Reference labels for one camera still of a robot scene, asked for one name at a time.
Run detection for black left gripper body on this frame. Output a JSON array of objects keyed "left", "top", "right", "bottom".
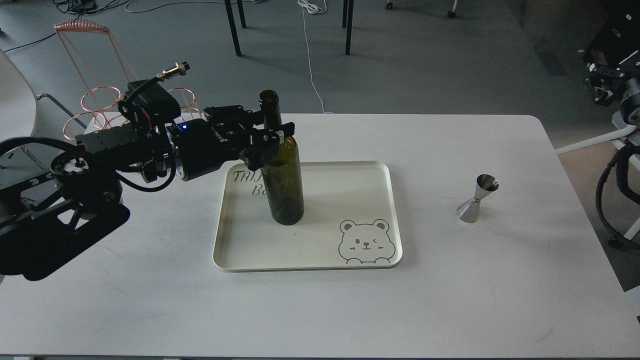
[{"left": 170, "top": 117, "right": 253, "bottom": 182}]

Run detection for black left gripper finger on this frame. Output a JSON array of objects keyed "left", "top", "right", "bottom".
[
  {"left": 203, "top": 105, "right": 265, "bottom": 126},
  {"left": 244, "top": 123, "right": 295, "bottom": 171}
]

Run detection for dark green wine bottle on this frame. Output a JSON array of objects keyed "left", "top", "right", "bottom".
[{"left": 259, "top": 89, "right": 305, "bottom": 226}]

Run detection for silver metal jigger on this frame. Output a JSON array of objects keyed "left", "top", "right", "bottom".
[{"left": 456, "top": 174, "right": 499, "bottom": 224}]

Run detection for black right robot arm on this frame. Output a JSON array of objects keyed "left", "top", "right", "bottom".
[{"left": 583, "top": 50, "right": 640, "bottom": 126}]

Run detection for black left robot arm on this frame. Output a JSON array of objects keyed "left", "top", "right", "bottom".
[{"left": 0, "top": 62, "right": 295, "bottom": 281}]

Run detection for black table legs left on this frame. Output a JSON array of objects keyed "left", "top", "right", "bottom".
[{"left": 223, "top": 0, "right": 247, "bottom": 57}]

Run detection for black table legs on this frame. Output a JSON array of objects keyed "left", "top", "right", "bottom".
[
  {"left": 223, "top": 0, "right": 247, "bottom": 57},
  {"left": 342, "top": 0, "right": 355, "bottom": 56}
]

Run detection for cream bear print tray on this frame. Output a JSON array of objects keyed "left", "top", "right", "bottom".
[{"left": 212, "top": 161, "right": 403, "bottom": 272}]

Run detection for black table legs right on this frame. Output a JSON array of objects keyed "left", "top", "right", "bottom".
[{"left": 342, "top": 0, "right": 355, "bottom": 56}]

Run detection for black box right background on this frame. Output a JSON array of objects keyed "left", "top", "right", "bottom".
[{"left": 582, "top": 4, "right": 640, "bottom": 68}]

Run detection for white floor cable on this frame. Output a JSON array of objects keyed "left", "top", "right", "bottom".
[{"left": 297, "top": 0, "right": 335, "bottom": 115}]

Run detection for copper wire bottle rack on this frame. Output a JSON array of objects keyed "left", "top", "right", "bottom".
[{"left": 54, "top": 20, "right": 203, "bottom": 143}]

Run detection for black floor cables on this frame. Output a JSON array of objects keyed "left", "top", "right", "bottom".
[{"left": 0, "top": 0, "right": 226, "bottom": 53}]

